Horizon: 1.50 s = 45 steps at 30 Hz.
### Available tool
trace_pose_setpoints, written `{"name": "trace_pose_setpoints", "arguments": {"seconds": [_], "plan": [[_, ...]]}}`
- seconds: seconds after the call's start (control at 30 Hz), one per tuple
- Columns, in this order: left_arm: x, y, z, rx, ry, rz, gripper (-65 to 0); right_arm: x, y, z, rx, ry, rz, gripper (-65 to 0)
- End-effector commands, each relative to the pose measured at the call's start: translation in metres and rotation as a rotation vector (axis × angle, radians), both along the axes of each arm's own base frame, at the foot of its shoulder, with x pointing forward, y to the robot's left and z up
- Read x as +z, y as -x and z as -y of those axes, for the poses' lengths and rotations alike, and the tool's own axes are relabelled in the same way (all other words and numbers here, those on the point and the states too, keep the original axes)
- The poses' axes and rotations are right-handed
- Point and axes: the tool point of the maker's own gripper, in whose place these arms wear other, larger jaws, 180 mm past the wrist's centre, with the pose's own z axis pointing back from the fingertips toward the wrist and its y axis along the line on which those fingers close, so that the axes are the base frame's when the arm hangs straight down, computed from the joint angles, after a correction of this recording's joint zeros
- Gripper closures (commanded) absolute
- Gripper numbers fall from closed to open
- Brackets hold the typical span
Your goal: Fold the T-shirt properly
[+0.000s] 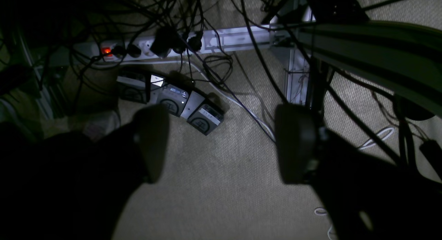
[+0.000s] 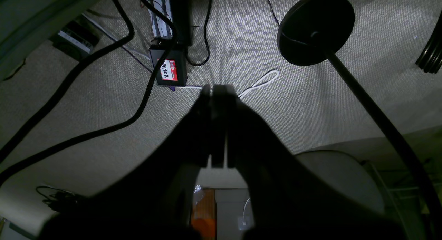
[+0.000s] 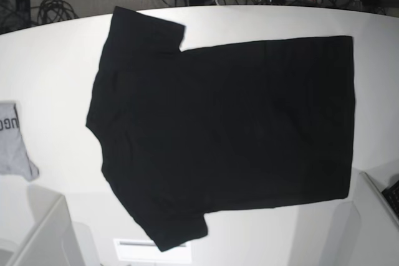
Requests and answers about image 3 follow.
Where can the black T-shirt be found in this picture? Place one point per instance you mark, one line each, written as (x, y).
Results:
(253, 125)

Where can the grey folded garment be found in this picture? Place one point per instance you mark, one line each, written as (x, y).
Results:
(14, 156)

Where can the white bin left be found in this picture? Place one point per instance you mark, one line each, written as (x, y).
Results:
(51, 240)

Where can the white bin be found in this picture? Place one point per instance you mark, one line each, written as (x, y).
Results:
(364, 231)
(51, 240)

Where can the white bin right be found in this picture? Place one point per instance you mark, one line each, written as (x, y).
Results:
(364, 231)

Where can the black keyboard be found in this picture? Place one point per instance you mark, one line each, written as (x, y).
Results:
(391, 195)

